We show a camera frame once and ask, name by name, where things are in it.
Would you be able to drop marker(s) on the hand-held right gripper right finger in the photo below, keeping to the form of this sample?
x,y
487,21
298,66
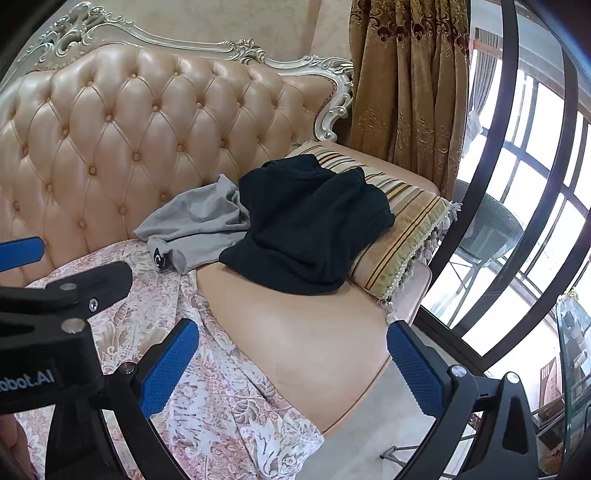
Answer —
x,y
413,374

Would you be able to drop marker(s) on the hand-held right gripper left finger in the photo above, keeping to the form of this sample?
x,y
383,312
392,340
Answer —
x,y
168,364

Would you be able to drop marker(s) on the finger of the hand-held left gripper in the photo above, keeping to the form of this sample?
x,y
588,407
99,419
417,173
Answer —
x,y
18,254
92,281

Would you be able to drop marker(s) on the navy sweater yellow lettering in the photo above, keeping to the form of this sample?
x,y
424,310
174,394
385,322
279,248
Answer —
x,y
300,221

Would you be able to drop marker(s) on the pink floral blanket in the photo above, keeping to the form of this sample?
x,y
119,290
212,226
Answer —
x,y
221,397

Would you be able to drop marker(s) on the metal stand leg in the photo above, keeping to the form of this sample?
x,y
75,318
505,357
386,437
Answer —
x,y
392,451

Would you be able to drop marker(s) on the black framed glass window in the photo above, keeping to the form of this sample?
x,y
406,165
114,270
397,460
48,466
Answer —
x,y
521,318

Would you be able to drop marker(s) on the grey garment black label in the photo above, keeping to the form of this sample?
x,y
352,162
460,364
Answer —
x,y
198,221

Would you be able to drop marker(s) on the striped fringed cushion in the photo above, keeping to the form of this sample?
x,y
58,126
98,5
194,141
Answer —
x,y
406,230

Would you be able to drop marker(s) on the beige tufted leather sofa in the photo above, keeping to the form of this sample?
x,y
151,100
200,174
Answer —
x,y
115,138

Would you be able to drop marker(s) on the glass table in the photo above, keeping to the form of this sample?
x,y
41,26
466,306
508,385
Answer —
x,y
575,369

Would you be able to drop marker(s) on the dark wicker chair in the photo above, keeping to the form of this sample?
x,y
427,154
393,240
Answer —
x,y
489,226

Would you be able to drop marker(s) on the gold embroidered curtain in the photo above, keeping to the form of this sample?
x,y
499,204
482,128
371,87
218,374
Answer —
x,y
406,92

